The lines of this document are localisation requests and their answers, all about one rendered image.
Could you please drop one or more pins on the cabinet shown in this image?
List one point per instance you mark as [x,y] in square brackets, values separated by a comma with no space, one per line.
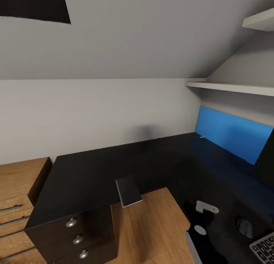
[88,238]
[20,186]

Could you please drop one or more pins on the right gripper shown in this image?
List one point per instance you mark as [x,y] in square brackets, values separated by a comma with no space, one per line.
[206,216]

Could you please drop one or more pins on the fixed window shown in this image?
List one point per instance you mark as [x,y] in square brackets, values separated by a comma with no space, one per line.
[45,10]

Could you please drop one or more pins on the bookcase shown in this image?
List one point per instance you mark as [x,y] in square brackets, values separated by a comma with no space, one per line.
[262,21]

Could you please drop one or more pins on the mouse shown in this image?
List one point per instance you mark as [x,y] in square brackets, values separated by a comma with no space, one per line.
[245,227]

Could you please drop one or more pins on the keyboard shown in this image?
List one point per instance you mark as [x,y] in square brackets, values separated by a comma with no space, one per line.
[264,249]

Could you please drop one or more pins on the notebook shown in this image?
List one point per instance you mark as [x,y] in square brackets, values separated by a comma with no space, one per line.
[128,191]

